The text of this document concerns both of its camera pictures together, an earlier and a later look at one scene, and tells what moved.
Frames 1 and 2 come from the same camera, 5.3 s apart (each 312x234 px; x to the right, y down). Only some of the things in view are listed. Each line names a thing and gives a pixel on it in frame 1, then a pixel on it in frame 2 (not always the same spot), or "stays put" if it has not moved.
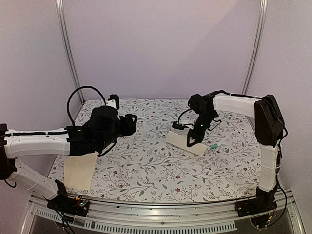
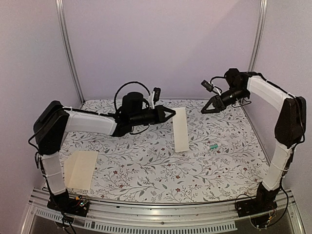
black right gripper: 198,138 to 219,105
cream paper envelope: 79,170 stays put
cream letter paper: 180,139 to 180,130
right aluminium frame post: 256,47 stays put
